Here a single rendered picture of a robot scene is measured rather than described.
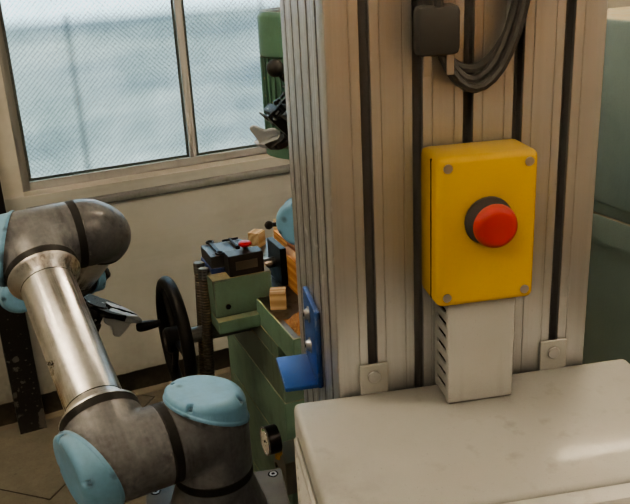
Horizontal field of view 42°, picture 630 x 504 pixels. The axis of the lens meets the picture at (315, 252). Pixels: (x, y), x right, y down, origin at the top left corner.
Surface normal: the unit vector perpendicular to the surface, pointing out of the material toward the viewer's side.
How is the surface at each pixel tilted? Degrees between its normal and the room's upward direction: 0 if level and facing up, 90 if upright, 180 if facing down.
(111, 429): 28
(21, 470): 0
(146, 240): 90
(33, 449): 0
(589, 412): 0
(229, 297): 90
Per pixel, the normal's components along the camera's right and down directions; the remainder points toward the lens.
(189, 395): 0.06, -0.96
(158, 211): 0.43, 0.30
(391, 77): 0.18, 0.33
